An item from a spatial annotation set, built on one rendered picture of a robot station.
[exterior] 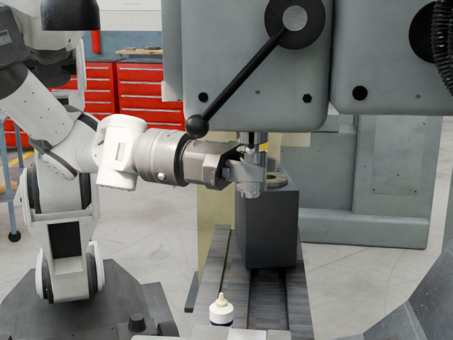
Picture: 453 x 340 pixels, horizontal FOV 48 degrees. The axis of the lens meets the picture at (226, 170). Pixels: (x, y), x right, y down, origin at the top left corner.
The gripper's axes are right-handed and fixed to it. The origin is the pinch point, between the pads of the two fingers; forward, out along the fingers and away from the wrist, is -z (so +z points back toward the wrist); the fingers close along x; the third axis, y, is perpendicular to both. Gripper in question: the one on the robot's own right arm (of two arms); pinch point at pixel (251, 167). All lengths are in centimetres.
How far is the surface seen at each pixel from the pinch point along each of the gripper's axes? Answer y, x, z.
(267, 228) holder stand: 23.6, 31.7, 7.3
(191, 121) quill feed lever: -9.7, -15.1, 2.5
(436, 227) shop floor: 124, 304, -32
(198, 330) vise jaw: 22.5, -11.1, 3.7
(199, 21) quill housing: -21.2, -11.5, 3.1
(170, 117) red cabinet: 81, 392, 233
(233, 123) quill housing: -8.7, -9.8, -0.9
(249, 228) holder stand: 23.5, 29.7, 11.1
